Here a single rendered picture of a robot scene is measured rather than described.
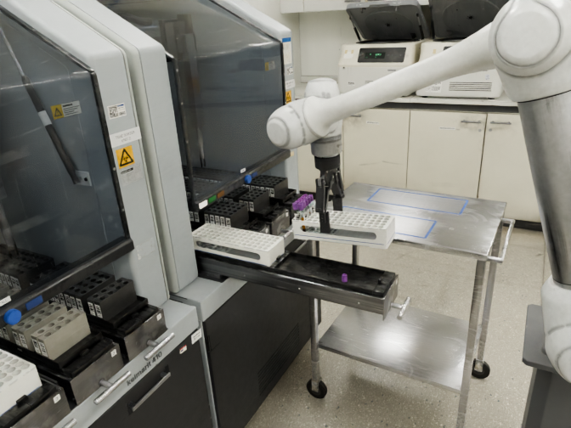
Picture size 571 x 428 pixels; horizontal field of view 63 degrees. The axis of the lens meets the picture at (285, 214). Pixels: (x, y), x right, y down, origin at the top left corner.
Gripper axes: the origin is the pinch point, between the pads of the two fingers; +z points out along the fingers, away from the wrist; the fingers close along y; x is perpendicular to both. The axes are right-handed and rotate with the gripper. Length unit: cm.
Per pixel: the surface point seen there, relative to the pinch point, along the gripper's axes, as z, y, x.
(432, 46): -33, 224, 15
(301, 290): 13.8, -19.9, 2.3
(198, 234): 2.6, -15.9, 39.5
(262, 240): 3.9, -12.2, 17.9
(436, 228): 11.0, 23.8, -26.5
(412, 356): 65, 23, -19
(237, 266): 9.6, -19.6, 23.5
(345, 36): -43, 280, 98
